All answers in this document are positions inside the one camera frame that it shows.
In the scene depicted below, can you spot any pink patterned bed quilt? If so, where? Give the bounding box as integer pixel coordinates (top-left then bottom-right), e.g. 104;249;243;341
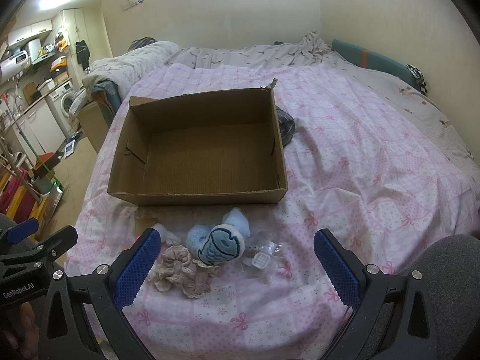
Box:
65;62;480;360

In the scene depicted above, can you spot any black hanging garment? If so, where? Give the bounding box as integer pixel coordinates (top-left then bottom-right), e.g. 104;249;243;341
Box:
76;40;90;70

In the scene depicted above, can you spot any dark striped cloth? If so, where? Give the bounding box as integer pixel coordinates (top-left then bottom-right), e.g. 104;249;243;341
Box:
276;106;295;147

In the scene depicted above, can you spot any brown cardboard box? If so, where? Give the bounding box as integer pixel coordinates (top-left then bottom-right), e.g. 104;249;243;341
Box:
107;82;288;206

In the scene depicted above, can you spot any green handled mop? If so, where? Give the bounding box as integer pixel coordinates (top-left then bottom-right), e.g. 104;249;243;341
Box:
3;99;66;169

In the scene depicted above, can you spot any white sock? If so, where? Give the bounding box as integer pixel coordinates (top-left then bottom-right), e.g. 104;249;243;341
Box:
151;223;182;245

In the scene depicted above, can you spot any blue fish plush toy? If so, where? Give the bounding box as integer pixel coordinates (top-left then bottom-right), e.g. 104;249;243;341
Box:
185;207;251;266

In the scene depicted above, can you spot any teal orange headboard cushion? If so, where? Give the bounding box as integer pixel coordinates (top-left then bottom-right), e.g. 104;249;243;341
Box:
331;39;428;96

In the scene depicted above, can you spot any white washing machine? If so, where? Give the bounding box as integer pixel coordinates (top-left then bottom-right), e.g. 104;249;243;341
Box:
46;80;77;137

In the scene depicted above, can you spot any white rumpled duvet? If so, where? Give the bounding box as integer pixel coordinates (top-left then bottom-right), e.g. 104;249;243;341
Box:
69;41;181;123

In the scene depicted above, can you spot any large floor cardboard box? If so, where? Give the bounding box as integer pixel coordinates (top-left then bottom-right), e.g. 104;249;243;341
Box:
78;102;109;153

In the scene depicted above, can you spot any beige pink scrunchie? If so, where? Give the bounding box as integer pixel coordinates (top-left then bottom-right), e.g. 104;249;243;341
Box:
146;245;221;299

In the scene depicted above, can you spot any clear plastic packet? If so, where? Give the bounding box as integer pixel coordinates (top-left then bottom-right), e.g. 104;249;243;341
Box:
240;232;282;281

